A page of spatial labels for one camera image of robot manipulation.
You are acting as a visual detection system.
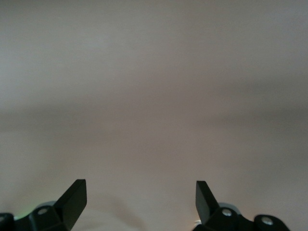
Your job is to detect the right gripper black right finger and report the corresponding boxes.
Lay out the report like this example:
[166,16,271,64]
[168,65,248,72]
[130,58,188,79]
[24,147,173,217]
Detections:
[192,180,289,231]

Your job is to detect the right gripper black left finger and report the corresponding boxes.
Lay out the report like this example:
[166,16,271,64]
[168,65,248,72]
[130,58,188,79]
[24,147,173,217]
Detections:
[0,179,88,231]

